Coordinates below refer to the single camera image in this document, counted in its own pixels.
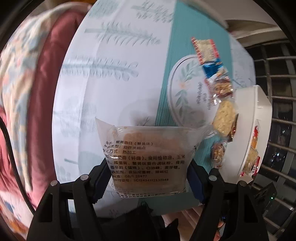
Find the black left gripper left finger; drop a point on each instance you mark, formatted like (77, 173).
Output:
(66, 210)

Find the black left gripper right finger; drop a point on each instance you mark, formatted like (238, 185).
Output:
(239, 206)

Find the small nut snack packet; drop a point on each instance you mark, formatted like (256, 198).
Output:
(217, 153)

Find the large clear noodle snack bag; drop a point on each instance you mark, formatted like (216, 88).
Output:
(148, 161)

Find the blue snack packet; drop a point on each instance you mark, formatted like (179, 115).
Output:
(214, 67)

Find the person's left hand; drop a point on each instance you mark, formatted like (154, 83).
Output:
(188, 220)

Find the rice cracker clear packet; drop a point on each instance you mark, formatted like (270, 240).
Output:
(225, 120)

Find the white plastic storage bin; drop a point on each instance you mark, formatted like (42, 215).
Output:
(252, 132)

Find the brown red snack packet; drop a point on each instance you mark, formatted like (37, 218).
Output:
(220, 88)

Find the metal window grille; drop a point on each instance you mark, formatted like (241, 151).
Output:
(275, 74)

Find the red white cracker packet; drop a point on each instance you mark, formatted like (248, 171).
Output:
(206, 50)

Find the pink floral blanket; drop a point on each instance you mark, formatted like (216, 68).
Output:
(34, 43)

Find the teal white tablecloth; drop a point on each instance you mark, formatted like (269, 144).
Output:
(132, 63)

